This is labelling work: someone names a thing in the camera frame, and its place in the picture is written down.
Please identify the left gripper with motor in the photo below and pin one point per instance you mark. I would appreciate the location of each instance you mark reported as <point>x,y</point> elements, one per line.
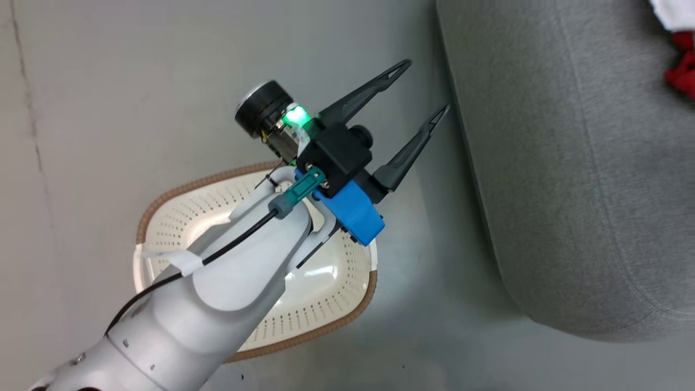
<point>269,111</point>

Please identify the white tape tag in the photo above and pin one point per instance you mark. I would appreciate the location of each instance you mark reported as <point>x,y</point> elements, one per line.
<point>187,263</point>

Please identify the grey fabric sofa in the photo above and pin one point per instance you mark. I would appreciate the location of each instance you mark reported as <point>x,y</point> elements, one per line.
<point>570,163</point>

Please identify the red Bulls 23 jersey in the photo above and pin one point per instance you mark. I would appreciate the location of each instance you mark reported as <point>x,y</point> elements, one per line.
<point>684,76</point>

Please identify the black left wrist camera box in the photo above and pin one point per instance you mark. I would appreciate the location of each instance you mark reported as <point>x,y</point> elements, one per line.
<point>336,155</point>

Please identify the blue left camera mount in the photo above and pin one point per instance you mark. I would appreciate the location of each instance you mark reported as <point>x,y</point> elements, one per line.
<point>355,212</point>

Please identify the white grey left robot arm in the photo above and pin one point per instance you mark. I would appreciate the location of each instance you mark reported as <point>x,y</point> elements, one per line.
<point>217,304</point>

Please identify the white garment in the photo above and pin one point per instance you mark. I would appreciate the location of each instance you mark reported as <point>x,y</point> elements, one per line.
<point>676,13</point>

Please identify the beige perforated laundry basket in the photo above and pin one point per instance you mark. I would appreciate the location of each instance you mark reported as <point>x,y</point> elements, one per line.
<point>326,304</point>

